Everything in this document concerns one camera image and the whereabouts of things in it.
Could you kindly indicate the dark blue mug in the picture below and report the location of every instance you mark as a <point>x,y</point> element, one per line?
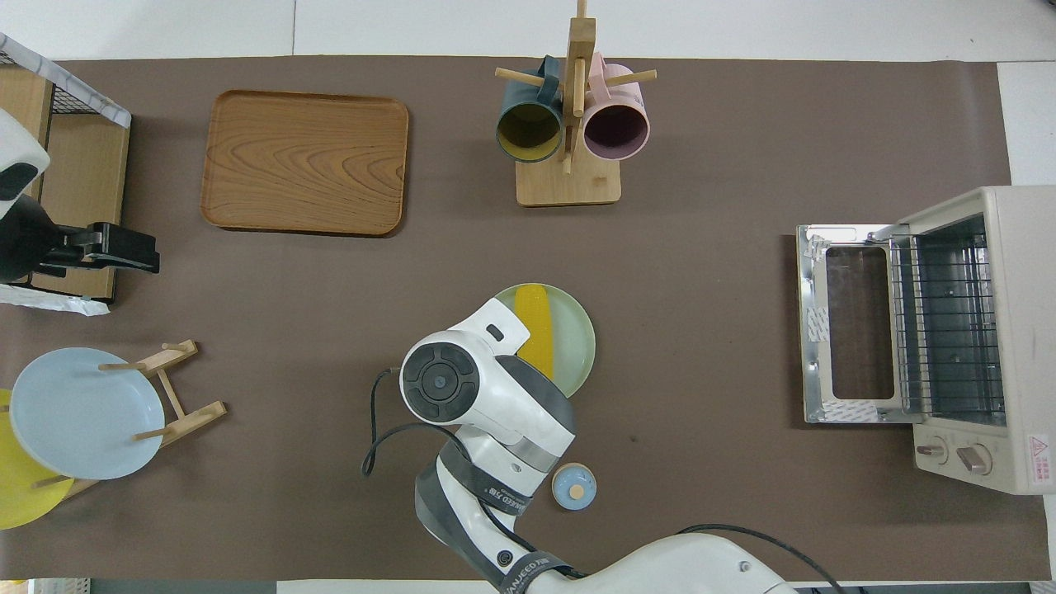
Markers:
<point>529,132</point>

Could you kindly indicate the cream toaster oven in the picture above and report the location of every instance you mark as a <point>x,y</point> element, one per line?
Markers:
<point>1019,330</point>

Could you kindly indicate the yellow plate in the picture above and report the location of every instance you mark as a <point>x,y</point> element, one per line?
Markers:
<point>21,499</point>

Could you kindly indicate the wooden plate rack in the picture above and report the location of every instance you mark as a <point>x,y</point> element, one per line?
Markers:
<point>198,412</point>

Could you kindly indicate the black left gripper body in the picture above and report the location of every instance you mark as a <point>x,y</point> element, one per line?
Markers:
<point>29,243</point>

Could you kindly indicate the wooden mug rack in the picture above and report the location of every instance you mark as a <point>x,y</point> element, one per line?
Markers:
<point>569,186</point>

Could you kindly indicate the small blue lidded jar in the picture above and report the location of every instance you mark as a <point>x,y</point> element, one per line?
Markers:
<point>573,487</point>

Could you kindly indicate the beige oven knob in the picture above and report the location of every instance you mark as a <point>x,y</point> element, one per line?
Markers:
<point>932,450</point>
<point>975,459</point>

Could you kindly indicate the glass oven door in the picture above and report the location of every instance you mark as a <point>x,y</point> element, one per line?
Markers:
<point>858,322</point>

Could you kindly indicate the pink mug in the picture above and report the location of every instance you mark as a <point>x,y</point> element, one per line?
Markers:
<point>616,128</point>

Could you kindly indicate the wooden tray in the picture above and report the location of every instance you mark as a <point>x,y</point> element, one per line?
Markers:
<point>305,161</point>

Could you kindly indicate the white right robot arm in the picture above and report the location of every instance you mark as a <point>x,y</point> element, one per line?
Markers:
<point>495,421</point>

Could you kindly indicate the light blue plate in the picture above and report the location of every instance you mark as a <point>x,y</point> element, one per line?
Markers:
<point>82,421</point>

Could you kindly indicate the mint green plate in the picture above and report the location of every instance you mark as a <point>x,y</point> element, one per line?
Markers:
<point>573,338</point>

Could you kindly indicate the yellow corn cob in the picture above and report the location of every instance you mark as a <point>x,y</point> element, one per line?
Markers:
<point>540,330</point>

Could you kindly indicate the brown table mat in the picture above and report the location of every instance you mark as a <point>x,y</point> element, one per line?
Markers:
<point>709,165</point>

